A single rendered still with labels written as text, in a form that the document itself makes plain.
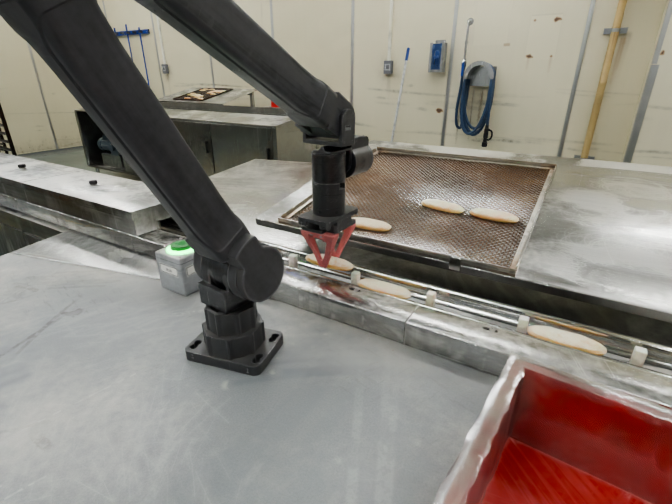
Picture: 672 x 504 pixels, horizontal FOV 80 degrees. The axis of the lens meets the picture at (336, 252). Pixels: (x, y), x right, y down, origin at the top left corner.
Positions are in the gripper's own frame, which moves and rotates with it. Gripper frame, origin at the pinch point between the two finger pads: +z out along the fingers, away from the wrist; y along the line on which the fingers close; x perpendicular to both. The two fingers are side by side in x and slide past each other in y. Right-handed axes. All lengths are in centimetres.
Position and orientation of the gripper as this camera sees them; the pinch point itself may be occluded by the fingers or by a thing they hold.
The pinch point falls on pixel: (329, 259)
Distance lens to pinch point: 74.3
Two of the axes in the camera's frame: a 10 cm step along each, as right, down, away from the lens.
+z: 0.0, 9.2, 4.0
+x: -8.5, -2.1, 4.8
